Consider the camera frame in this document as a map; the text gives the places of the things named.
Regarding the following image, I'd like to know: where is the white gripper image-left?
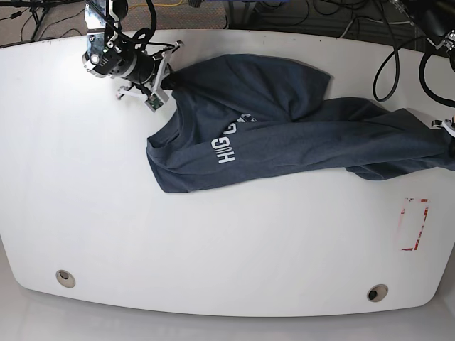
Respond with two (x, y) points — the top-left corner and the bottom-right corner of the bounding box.
(114, 40), (184, 106)

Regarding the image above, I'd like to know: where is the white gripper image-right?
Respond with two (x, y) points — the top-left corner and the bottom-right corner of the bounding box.
(431, 117), (455, 158)

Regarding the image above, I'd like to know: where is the dark blue T-shirt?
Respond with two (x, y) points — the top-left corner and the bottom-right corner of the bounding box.
(146, 54), (454, 193)

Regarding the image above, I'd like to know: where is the red tape rectangle marking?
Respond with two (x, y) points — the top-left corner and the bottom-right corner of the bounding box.
(397, 197), (429, 251)

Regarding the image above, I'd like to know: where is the wrist camera board image-left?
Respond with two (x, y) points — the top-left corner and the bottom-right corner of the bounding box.
(145, 94), (164, 112)

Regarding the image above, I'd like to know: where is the right table cable grommet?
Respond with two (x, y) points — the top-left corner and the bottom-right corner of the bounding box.
(367, 284), (388, 303)

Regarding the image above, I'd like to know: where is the table cable grommet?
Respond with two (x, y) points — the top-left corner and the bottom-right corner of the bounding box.
(367, 284), (388, 303)
(55, 270), (76, 288)

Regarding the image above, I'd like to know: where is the left table cable grommet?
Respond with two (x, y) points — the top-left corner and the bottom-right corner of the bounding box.
(55, 270), (76, 288)

